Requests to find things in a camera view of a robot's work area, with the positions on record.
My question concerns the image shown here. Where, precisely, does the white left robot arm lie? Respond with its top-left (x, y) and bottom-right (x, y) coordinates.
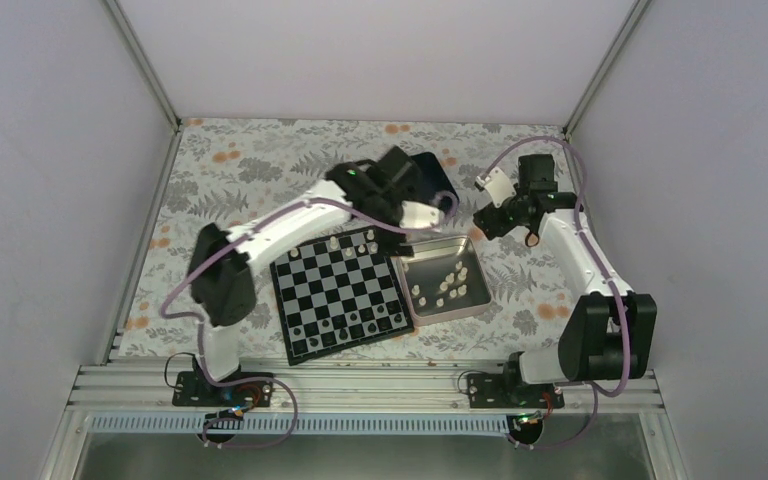
top-left (184, 147), bottom-right (444, 405)

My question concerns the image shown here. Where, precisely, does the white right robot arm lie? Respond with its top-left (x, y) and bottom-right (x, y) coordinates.
top-left (473, 154), bottom-right (657, 407)

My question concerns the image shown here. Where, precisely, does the pink metal tin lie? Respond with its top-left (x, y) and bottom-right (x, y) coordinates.
top-left (398, 235), bottom-right (493, 326)

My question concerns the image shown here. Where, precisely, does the black and white chessboard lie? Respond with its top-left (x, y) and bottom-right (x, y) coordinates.
top-left (269, 228), bottom-right (414, 366)

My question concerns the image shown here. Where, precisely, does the dark blue square tray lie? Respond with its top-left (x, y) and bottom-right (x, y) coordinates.
top-left (411, 152), bottom-right (460, 214)

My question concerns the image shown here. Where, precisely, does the floral patterned table mat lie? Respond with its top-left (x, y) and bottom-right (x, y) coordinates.
top-left (117, 118), bottom-right (578, 364)

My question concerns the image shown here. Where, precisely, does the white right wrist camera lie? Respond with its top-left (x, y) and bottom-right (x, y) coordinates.
top-left (476, 167), bottom-right (516, 208)

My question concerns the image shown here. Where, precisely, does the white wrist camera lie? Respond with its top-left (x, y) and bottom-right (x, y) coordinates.
top-left (476, 167), bottom-right (516, 208)
top-left (399, 201), bottom-right (445, 231)

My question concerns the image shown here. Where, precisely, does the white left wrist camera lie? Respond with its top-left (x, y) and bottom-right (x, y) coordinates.
top-left (399, 201), bottom-right (445, 231)

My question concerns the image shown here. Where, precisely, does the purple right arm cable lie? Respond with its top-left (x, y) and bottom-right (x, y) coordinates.
top-left (476, 136), bottom-right (633, 399)

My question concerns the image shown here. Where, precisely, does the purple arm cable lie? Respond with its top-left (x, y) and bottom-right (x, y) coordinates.
top-left (159, 190), bottom-right (461, 452)
top-left (476, 136), bottom-right (633, 399)

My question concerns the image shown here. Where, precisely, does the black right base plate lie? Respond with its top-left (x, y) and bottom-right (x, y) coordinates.
top-left (465, 372), bottom-right (565, 409)

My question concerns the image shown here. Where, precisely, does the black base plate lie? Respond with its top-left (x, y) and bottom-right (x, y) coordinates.
top-left (171, 371), bottom-right (274, 409)
top-left (465, 372), bottom-right (565, 409)

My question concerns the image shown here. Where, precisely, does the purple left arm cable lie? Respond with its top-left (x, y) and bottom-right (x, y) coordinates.
top-left (159, 190), bottom-right (461, 452)

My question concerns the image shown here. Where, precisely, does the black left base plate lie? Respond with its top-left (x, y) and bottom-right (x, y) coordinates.
top-left (171, 371), bottom-right (274, 409)

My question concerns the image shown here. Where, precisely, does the aluminium front rail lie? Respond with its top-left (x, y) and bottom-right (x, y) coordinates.
top-left (67, 367), bottom-right (665, 414)

